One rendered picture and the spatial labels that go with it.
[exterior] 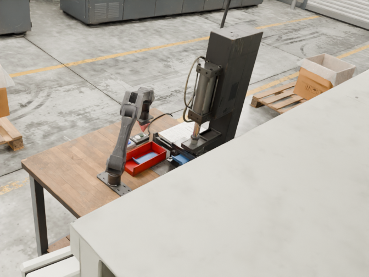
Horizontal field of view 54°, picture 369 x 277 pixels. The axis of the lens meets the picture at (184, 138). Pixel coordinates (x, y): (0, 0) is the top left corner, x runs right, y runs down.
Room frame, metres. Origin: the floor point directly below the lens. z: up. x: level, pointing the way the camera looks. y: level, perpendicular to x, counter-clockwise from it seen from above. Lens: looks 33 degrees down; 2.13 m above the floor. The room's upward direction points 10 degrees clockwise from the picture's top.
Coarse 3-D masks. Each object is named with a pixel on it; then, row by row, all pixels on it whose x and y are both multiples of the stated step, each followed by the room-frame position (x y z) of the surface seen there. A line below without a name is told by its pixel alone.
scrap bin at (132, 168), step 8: (144, 144) 1.66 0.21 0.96; (152, 144) 1.70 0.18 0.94; (128, 152) 1.56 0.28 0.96; (136, 152) 1.61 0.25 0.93; (144, 152) 1.66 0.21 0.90; (160, 152) 1.66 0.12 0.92; (128, 160) 1.56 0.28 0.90; (152, 160) 1.55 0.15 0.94; (160, 160) 1.60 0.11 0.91; (128, 168) 1.46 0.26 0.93; (136, 168) 1.45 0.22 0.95; (144, 168) 1.50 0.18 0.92
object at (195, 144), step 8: (192, 136) 1.58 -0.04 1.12; (200, 136) 1.66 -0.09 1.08; (208, 136) 1.69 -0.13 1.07; (216, 136) 1.69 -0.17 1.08; (176, 144) 1.61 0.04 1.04; (184, 144) 1.56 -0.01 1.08; (192, 144) 1.57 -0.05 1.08; (200, 144) 1.58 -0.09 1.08; (208, 144) 1.64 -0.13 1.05; (184, 152) 1.56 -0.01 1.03; (192, 152) 1.52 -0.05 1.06; (200, 152) 1.57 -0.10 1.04
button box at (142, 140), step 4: (160, 116) 2.09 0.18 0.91; (172, 116) 2.21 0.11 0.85; (152, 120) 2.01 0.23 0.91; (148, 128) 1.91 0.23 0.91; (140, 132) 1.81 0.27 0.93; (132, 136) 1.76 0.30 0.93; (144, 136) 1.78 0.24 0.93; (148, 136) 1.79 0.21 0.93; (132, 140) 1.73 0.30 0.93; (136, 140) 1.73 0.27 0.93; (140, 140) 1.73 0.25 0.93; (144, 140) 1.76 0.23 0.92; (148, 140) 1.79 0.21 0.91; (136, 144) 1.71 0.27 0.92; (140, 144) 1.73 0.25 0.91
